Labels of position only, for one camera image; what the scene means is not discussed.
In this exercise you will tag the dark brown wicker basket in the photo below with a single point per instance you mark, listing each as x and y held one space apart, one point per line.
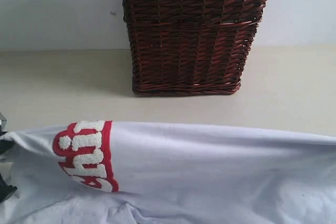
190 47

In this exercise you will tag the white t-shirt with red print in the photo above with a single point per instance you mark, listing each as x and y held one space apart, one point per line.
131 172

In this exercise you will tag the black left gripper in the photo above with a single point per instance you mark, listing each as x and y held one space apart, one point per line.
6 190

